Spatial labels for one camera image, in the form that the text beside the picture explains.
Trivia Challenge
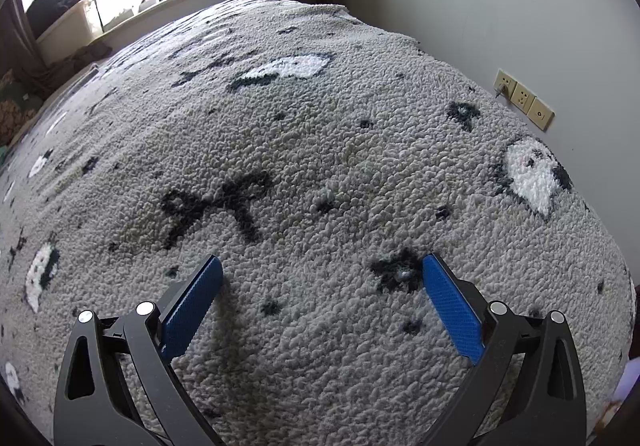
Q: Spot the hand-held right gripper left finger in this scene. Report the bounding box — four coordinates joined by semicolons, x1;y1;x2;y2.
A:
52;255;226;446

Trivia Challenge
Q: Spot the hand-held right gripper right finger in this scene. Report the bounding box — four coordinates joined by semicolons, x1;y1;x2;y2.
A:
420;253;587;446

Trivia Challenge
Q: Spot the grey cat print blanket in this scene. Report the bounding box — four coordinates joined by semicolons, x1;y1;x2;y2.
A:
0;0;637;446

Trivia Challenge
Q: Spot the cat print cushion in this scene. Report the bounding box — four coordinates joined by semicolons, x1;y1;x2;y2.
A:
0;69;43;147

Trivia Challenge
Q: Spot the white storage box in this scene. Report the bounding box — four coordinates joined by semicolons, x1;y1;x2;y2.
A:
36;0;103;67

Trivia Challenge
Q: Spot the dark cloth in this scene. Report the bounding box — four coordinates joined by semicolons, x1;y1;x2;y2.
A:
25;0;91;34

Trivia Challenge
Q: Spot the beige wall socket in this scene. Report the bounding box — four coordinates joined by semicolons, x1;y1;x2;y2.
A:
529;96;556;132
510;82;536;114
494;69;518;100

